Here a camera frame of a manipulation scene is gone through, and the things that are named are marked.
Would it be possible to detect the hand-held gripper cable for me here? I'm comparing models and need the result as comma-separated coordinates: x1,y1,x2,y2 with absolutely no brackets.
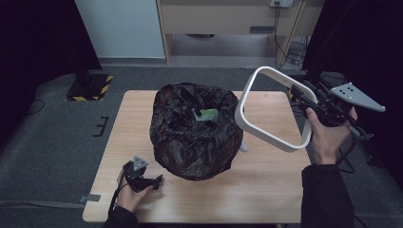
336,124,375,175
107,170,128,220

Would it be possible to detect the grey table edge bracket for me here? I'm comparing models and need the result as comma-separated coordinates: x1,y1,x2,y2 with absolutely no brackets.
78,193,102,204

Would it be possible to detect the black floor cable loop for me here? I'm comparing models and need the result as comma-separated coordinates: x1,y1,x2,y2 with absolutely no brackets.
24,98,47,117

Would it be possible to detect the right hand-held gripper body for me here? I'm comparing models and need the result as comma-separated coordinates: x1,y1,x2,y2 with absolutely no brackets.
312,82,387,128

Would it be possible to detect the pale partition board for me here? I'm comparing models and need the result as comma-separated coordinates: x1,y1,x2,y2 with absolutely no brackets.
74,0,166,59

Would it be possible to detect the grey rectangular plate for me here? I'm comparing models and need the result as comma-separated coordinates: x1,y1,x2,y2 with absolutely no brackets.
249,26,276,34

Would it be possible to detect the person's right hand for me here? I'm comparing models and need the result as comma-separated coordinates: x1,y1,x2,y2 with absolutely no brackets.
305,106,359,166

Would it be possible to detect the left hand-held gripper cable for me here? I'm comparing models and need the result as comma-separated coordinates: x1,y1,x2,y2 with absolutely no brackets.
107,170,128,220

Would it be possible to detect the green crumpled wrapper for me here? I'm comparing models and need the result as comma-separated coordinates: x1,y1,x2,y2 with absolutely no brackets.
191,107,221,124

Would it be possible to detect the black socket cable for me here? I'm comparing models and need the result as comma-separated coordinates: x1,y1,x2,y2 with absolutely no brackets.
273,2,287,69

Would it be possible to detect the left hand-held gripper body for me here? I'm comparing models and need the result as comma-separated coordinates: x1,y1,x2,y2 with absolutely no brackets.
121,155,150,194

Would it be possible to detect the right hand-held gripper cable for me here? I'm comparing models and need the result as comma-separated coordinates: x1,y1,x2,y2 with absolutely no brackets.
336,124,375,175

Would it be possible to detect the white wall socket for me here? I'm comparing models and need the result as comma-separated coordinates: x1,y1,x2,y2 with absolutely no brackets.
269,0,295,9

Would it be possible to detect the tangled cable bundle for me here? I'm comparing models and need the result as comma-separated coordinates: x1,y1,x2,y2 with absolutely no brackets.
284,36,309,74

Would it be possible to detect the black curtain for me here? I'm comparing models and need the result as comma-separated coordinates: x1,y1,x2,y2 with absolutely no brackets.
301,0,403,191
0,0,103,145

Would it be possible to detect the person's left hand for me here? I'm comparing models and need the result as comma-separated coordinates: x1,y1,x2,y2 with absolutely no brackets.
116,183,155,214

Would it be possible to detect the black plastic trash bag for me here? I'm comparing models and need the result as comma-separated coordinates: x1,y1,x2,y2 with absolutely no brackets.
148,82,244,181

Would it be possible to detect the white trash can rim ring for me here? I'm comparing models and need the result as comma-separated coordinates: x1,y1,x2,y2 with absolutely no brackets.
234,65,319,154

